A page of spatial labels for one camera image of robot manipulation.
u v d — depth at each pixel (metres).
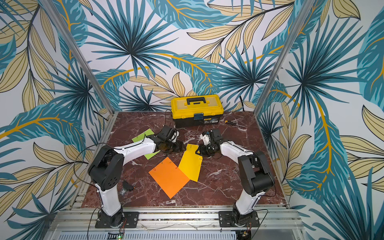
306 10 0.69
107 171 0.49
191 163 0.93
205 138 0.87
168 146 0.78
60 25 0.73
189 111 1.00
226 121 1.13
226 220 0.73
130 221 0.73
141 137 1.03
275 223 0.74
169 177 0.88
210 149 0.80
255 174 0.48
